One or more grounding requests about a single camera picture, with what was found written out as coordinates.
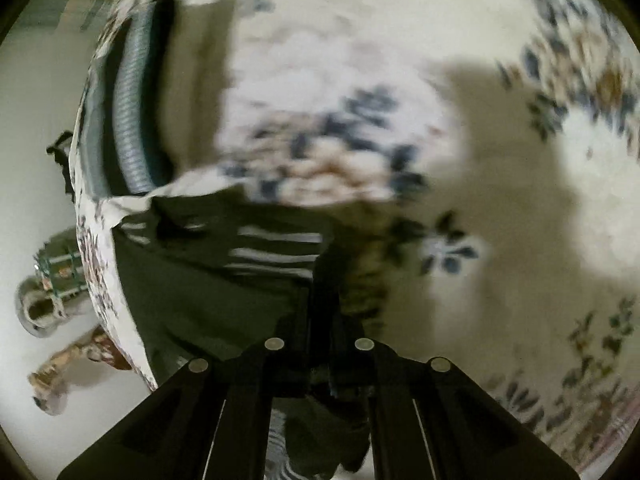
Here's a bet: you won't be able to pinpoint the black grey striped sweater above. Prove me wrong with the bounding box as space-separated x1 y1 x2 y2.
111 190 388 479

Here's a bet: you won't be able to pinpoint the folded black grey striped clothes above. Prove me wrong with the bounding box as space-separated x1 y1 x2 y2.
78 0 176 200

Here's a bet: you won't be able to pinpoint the black clothes pile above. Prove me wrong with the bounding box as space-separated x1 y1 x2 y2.
46 130 75 202

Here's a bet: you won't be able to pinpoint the teal shelf rack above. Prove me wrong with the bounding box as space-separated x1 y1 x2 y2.
35 226 88 300

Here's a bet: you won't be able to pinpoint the floral fleece bed blanket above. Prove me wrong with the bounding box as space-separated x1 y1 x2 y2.
72 0 639 479

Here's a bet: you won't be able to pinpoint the left teal curtain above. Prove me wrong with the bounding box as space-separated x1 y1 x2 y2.
14 0 113 32

